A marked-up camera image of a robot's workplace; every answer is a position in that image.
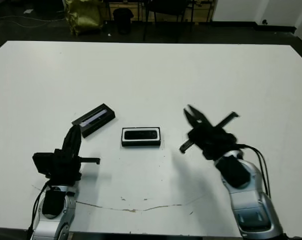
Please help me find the slim black camera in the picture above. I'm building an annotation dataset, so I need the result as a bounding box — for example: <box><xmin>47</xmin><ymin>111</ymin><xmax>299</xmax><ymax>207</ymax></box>
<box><xmin>123</xmin><ymin>129</ymin><xmax>158</xmax><ymax>141</ymax></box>

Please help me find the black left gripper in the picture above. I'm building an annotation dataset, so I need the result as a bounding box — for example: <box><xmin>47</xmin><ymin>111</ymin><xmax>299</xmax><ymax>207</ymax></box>
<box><xmin>32</xmin><ymin>124</ymin><xmax>101</xmax><ymax>187</ymax></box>

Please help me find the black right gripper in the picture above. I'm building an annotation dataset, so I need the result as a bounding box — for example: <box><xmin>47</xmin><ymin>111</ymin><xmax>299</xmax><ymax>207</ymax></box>
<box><xmin>178</xmin><ymin>104</ymin><xmax>241</xmax><ymax>161</ymax></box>

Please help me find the thin white floor cable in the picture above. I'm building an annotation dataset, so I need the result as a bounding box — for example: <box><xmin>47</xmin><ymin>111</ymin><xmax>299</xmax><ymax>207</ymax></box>
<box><xmin>0</xmin><ymin>14</ymin><xmax>67</xmax><ymax>28</ymax></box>

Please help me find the black box lid with print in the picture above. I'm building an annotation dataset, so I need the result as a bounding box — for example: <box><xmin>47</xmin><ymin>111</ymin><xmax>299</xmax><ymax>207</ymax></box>
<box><xmin>71</xmin><ymin>102</ymin><xmax>116</xmax><ymax>139</ymax></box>

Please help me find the black floor bin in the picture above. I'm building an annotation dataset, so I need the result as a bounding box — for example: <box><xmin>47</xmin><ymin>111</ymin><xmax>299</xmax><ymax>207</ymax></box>
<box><xmin>112</xmin><ymin>7</ymin><xmax>134</xmax><ymax>35</ymax></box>

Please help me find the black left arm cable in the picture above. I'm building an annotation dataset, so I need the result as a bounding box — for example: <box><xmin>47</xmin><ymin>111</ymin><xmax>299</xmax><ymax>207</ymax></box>
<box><xmin>27</xmin><ymin>181</ymin><xmax>49</xmax><ymax>236</ymax></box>

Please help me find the yellow-green plastic bag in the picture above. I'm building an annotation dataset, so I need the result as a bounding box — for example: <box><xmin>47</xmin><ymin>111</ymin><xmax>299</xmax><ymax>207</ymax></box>
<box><xmin>63</xmin><ymin>0</ymin><xmax>104</xmax><ymax>36</ymax></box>

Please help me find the black box base white insert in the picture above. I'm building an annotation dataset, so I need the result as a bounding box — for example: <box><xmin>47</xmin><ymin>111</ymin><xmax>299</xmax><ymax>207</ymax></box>
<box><xmin>120</xmin><ymin>126</ymin><xmax>162</xmax><ymax>148</ymax></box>

